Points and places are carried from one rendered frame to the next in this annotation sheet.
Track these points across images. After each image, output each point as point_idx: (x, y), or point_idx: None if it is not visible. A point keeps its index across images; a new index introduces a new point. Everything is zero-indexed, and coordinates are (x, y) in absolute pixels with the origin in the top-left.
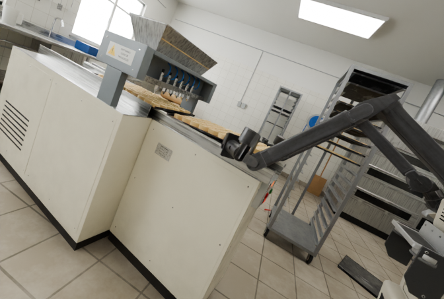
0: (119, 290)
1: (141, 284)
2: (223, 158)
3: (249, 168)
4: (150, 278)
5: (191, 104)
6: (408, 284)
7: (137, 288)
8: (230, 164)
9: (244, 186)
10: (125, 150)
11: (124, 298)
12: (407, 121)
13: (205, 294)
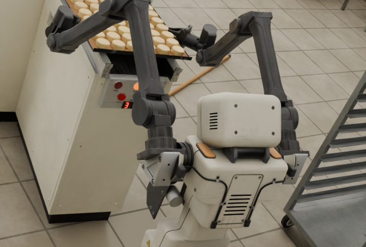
0: (0, 169)
1: (24, 175)
2: None
3: (49, 48)
4: (35, 174)
5: None
6: (147, 196)
7: (18, 176)
8: (83, 49)
9: (86, 76)
10: (18, 14)
11: (1, 176)
12: (133, 22)
13: (59, 194)
